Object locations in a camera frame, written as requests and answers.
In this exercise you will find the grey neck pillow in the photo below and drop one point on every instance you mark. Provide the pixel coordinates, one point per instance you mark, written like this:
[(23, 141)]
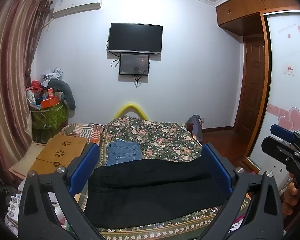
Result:
[(67, 92)]

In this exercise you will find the yellow foam bed rail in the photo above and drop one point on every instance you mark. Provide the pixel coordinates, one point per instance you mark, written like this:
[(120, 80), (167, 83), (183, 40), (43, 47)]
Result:
[(131, 108)]

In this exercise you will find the grey crumpled cloth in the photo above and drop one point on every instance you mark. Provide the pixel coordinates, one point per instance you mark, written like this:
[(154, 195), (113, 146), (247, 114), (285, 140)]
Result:
[(53, 73)]

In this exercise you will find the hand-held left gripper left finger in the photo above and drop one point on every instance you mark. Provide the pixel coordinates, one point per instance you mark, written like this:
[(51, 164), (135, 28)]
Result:
[(86, 166)]

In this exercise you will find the beige cushion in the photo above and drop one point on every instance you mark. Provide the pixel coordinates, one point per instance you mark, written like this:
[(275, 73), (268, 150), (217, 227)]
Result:
[(27, 157)]

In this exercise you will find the wooden overhead cabinet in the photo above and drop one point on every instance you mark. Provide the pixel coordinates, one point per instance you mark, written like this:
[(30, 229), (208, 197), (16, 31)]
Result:
[(252, 7)]

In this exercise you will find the striped red curtain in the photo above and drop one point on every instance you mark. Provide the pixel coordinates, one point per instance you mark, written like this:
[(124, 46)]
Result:
[(12, 75)]

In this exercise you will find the person's right hand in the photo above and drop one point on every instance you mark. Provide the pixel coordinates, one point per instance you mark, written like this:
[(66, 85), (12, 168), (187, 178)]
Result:
[(291, 198)]

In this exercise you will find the striped bed sheet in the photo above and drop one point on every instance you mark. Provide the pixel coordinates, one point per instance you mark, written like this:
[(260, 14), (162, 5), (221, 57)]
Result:
[(82, 130)]

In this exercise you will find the black pants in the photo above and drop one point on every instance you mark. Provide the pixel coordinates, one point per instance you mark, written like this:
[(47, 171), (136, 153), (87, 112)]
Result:
[(150, 192)]

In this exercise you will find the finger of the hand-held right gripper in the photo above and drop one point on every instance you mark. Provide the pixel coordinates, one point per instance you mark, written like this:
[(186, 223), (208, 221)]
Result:
[(281, 131), (275, 146)]

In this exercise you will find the brown wooden door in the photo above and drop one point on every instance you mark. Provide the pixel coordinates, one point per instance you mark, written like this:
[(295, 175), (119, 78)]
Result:
[(252, 85)]

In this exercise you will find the red cloth item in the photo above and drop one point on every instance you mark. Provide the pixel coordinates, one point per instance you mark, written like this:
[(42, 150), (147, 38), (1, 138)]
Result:
[(37, 85)]

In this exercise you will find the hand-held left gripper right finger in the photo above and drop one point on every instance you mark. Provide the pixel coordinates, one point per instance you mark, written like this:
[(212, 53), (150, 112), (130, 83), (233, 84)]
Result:
[(216, 166)]

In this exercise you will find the blue jeans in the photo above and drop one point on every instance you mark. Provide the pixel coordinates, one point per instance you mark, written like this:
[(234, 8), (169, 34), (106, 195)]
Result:
[(123, 152)]

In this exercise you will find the bamboo lap desk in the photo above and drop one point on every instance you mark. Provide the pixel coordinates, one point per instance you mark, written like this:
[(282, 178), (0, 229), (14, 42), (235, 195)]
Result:
[(57, 153)]

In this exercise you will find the white air conditioner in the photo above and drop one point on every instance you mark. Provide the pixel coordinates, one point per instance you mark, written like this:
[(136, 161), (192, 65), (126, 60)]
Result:
[(76, 3)]

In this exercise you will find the wooden bed frame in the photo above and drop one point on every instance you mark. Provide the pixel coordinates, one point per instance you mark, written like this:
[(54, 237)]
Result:
[(187, 126)]

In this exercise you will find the black wall television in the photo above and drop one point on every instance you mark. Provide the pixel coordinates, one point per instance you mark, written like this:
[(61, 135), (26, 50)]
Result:
[(135, 38)]

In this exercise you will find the green leaf-print basket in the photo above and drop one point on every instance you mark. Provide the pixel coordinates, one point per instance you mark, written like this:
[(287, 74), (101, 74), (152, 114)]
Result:
[(50, 116)]

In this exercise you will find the orange box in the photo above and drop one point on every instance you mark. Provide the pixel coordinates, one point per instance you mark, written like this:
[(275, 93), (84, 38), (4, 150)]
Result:
[(50, 102)]

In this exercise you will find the floral blanket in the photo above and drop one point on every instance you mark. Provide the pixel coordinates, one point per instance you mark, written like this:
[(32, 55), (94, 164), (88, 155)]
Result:
[(162, 137)]

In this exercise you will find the small black monitor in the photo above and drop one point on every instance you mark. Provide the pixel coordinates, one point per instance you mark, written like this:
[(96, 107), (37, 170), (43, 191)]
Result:
[(134, 64)]

